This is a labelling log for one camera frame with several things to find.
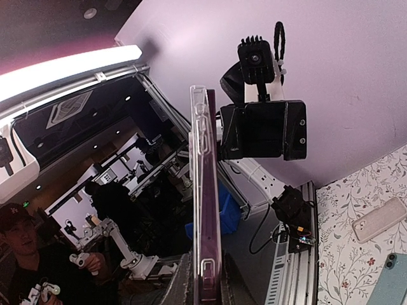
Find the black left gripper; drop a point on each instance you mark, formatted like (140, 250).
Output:
(260, 129)

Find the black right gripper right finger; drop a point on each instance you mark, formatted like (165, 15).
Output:
(234, 290)

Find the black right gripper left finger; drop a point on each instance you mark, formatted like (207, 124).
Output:
(180, 289)

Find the purple phone with ring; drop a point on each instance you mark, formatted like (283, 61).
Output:
(207, 256)

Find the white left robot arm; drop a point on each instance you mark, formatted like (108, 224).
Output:
(266, 183)

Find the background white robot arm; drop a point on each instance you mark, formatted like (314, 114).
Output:
(134, 272)

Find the blue bin behind left arm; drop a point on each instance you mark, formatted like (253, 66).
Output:
(229, 211)

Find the person in dark cap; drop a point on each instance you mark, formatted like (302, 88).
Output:
(78, 284)

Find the ceiling light bar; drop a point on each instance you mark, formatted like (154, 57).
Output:
(31, 77)

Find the front aluminium rail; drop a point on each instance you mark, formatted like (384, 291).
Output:
(294, 276)

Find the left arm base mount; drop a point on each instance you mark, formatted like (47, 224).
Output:
(295, 213)

